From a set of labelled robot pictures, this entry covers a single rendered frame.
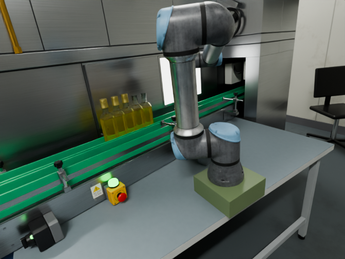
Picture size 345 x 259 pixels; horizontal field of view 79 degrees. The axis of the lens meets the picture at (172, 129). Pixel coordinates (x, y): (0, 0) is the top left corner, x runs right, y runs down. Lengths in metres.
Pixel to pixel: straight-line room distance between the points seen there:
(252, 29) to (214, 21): 1.12
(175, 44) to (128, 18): 0.71
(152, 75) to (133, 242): 0.94
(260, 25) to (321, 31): 2.06
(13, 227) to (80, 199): 0.22
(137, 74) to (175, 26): 0.69
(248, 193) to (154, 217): 0.37
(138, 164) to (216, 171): 0.40
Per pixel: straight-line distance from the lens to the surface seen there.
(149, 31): 1.41
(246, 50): 1.78
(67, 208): 0.98
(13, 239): 0.97
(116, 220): 0.92
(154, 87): 1.38
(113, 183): 0.95
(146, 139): 1.06
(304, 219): 1.78
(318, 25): 3.75
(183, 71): 0.68
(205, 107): 1.52
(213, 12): 0.66
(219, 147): 0.79
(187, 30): 0.65
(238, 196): 0.85
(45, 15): 1.16
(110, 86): 1.21
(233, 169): 0.86
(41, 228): 0.89
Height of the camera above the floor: 1.36
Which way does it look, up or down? 21 degrees down
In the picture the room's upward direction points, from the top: 6 degrees counter-clockwise
